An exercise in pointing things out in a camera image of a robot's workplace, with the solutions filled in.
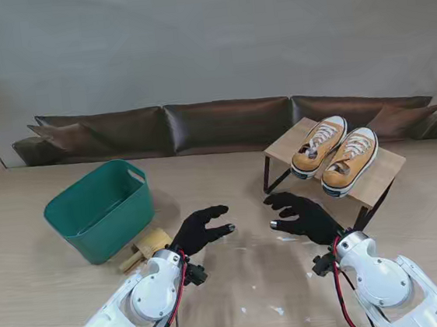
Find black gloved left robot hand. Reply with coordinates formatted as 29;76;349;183
166;204;240;260

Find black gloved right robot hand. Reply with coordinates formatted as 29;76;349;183
261;185;347;252

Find wooden shoe brush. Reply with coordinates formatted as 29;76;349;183
115;226;176;275

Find yellow canvas sneaker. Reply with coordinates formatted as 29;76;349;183
286;114;354;183
315;125;384;200

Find small wooden shelf black legs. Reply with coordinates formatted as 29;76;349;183
255;107;414;241

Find green plastic basket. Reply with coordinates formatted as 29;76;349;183
38;156;161;271

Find dark brown leather sofa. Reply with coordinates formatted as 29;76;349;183
9;73;437;184

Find brown leather cushion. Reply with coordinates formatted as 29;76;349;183
26;116;113;163
364;99;437;141

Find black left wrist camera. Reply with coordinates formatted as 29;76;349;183
181;262;209;287

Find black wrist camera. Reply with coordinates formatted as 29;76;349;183
181;262;209;287
310;251;339;279

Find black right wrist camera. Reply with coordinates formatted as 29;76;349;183
310;251;339;279

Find red left arm cable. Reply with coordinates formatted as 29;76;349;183
136;250;196;327

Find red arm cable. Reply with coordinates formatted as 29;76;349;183
136;250;196;327
330;241;360;327

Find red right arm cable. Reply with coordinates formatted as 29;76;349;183
330;241;360;327

